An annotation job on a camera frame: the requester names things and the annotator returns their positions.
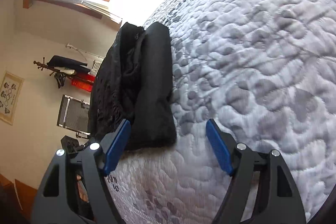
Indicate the black pants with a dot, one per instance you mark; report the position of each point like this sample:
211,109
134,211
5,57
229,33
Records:
135,82

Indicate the grey quilted floral bedspread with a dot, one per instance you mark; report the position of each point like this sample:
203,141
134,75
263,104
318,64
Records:
264,70

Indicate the red bag on rack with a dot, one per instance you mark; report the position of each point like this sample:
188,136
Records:
83,81

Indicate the black garment on rack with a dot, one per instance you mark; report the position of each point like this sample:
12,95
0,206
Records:
64,62

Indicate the black mesh folding chair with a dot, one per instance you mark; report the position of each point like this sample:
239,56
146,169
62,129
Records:
73,116

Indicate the wooden coat rack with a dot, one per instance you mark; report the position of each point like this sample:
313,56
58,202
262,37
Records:
66,72

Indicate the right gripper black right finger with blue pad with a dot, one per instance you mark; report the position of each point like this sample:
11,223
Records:
262,189

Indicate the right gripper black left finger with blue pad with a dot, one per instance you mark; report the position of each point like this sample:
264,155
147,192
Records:
73,189

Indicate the framed wall picture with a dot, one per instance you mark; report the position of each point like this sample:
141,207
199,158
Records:
10,89

